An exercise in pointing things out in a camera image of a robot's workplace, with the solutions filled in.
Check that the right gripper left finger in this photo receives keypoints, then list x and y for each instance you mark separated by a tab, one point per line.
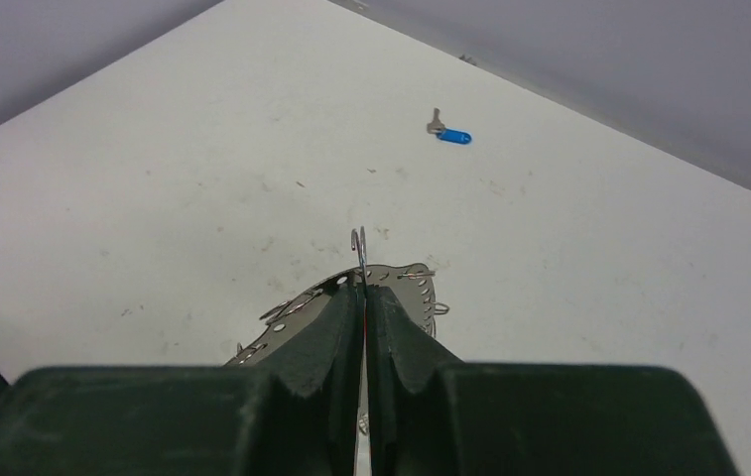
293	412

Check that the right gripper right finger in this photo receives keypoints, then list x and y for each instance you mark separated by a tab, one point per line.
527	419

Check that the metal key organizer plate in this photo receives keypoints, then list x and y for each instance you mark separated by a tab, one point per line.
388	289

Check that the key with blue tag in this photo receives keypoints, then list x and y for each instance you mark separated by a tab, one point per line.
441	132

